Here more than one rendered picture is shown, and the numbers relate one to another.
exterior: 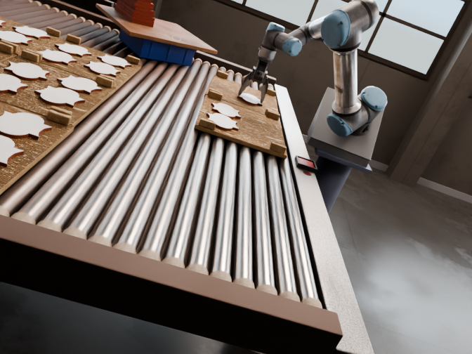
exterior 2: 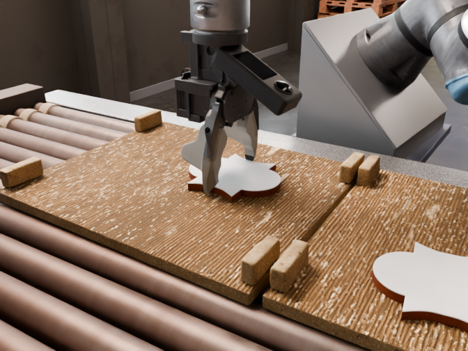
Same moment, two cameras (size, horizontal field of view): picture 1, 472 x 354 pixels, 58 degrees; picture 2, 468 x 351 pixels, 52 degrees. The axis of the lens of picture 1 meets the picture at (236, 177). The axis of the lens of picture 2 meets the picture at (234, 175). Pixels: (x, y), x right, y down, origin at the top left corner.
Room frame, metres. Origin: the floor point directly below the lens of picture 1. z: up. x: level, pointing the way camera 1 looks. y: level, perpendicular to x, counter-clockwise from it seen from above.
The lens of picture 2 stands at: (1.62, 0.56, 1.24)
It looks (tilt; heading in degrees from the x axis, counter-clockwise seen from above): 26 degrees down; 308
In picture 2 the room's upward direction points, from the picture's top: straight up
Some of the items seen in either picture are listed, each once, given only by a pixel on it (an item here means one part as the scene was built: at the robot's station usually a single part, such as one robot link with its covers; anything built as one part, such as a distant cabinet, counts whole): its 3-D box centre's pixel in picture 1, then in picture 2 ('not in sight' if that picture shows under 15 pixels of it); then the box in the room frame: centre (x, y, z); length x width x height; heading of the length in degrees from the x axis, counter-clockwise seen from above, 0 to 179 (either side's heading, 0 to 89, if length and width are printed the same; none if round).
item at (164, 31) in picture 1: (156, 29); not in sight; (2.33, 0.69, 1.03); 0.50 x 0.50 x 0.02; 43
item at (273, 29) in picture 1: (273, 36); not in sight; (2.02, 0.07, 1.24); 0.09 x 0.08 x 0.11; 47
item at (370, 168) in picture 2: (272, 115); (368, 169); (1.86, -0.05, 0.95); 0.06 x 0.02 x 0.03; 97
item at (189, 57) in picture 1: (156, 43); not in sight; (2.28, 0.65, 0.97); 0.31 x 0.31 x 0.10; 43
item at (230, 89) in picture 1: (243, 96); (189, 183); (2.06, 0.11, 0.93); 0.41 x 0.35 x 0.02; 6
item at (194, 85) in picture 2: (260, 69); (216, 76); (2.03, 0.07, 1.08); 0.09 x 0.08 x 0.12; 6
